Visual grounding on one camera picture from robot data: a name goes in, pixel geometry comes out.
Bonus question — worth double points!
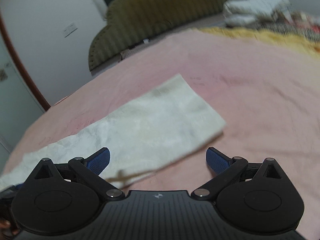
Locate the white cream pants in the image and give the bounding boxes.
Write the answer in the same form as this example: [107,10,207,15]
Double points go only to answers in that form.
[1,75,226,189]

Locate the pink bed blanket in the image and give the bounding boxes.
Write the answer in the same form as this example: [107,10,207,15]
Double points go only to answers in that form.
[4,30,319,239]

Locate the sliding wardrobe with flower decals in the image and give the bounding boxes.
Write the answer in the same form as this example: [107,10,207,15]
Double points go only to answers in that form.
[0,35,46,156]

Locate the yellow blanket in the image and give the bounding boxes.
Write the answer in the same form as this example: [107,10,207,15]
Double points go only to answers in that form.
[198,27,319,59]

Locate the folded white grey bedding pile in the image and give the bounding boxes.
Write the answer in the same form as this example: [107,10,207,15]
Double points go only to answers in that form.
[223,0,291,27]

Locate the olive green upholstered headboard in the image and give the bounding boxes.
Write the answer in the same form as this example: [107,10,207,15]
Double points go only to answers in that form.
[88,0,228,71]

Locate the brown wooden door frame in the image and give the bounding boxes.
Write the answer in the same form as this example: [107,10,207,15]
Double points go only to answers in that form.
[0,17,51,111]

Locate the white wall socket plate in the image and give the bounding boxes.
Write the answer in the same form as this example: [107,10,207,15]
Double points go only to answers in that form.
[63,23,78,38]

